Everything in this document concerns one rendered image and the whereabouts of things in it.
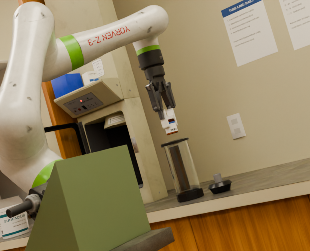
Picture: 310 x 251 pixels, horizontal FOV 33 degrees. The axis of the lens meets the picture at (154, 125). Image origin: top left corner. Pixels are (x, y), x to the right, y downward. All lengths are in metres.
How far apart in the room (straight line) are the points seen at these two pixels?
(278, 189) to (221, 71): 1.00
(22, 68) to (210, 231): 0.85
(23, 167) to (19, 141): 0.10
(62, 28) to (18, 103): 1.27
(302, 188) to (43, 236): 0.76
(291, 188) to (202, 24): 1.18
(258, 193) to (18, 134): 0.77
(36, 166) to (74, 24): 1.22
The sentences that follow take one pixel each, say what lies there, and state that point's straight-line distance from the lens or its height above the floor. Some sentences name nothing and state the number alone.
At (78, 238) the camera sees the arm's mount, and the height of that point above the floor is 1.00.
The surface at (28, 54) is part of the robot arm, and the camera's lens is 1.46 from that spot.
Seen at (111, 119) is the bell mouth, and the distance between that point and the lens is 2.38.
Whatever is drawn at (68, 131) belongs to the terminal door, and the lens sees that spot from 2.44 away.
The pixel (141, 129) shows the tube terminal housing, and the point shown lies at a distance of 2.31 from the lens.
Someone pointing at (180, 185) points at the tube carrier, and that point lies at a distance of 1.91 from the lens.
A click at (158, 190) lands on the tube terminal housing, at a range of 2.31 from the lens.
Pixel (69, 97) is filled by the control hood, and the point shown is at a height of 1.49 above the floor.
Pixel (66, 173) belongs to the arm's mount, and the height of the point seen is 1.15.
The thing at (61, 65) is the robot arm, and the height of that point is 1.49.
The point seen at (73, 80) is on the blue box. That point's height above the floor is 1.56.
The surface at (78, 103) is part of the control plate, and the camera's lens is 2.38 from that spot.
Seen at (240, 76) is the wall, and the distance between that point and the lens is 2.45.
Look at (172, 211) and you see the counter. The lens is 1.84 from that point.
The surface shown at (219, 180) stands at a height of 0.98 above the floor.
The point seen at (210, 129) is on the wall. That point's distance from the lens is 2.55.
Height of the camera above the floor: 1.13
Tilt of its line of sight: 3 degrees up
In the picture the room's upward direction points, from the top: 16 degrees counter-clockwise
